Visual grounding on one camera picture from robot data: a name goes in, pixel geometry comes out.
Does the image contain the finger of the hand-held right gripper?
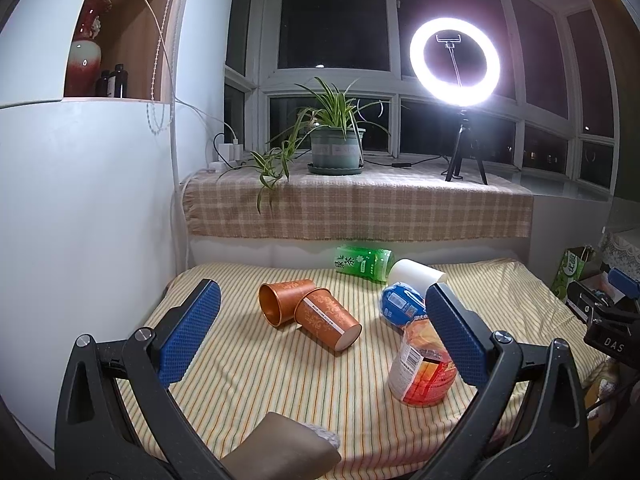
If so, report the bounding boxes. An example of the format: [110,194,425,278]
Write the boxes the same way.
[607,268,640,302]

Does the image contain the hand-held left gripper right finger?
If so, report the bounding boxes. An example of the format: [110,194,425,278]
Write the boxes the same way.
[419,282,592,480]

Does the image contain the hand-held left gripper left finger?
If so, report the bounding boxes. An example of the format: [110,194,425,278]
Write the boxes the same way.
[54,278,232,480]

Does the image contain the copper patterned paper cup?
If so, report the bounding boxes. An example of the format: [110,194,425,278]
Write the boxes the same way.
[258,278,317,330]
[293,287,363,357]

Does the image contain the white paper cup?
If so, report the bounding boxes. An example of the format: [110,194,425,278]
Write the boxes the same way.
[388,258,448,297]

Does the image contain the lace cloth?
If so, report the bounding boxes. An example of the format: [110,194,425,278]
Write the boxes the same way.
[597,229,640,272]

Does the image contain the orange label plastic bottle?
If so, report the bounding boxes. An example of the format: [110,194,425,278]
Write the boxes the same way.
[387,317,459,409]

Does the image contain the green paper bag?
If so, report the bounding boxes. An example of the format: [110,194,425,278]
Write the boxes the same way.
[550,245,604,304]

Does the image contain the yellow striped cloth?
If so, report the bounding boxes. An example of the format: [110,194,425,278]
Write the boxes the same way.
[112,258,622,480]

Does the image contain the green tea bottle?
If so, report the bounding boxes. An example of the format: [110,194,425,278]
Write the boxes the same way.
[333,243,396,284]

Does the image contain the brown cloth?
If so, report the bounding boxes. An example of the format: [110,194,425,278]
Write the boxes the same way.
[219,411,344,480]

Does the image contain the grey knitted cloth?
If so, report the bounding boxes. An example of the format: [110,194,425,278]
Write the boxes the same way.
[299,422,342,449]

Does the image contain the plaid cloth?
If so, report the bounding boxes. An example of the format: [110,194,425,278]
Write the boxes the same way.
[182,156,535,242]

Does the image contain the black tripod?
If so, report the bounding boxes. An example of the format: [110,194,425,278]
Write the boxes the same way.
[442,108,490,186]

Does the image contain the green pot saucer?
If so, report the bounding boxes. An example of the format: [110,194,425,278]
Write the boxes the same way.
[306,161,365,176]

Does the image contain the green flower pot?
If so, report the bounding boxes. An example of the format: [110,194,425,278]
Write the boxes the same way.
[309,126,367,167]

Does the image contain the tall dark bottle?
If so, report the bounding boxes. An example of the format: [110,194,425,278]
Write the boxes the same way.
[110,63,131,99]

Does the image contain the spider plant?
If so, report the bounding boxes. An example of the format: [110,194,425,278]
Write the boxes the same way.
[217,76,397,216]

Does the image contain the phone holder clamp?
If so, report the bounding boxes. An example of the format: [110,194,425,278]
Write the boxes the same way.
[435,33,464,92]

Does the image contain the wooden shelf niche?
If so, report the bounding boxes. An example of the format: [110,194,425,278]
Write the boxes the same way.
[63,0,182,104]

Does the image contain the red ceramic vase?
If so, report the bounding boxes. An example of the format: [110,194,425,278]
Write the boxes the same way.
[69,0,114,99]

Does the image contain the black cable with switch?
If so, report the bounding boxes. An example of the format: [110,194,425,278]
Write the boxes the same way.
[364,156,452,169]

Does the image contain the white window frame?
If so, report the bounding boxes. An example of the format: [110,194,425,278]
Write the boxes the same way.
[223,0,619,197]

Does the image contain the white beaded cord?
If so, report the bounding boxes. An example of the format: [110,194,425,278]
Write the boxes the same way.
[146,0,182,135]

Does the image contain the ring light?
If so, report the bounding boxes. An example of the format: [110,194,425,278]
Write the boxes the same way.
[408,16,502,109]

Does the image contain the white cable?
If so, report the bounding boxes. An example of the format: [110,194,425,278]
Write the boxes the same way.
[125,0,236,146]

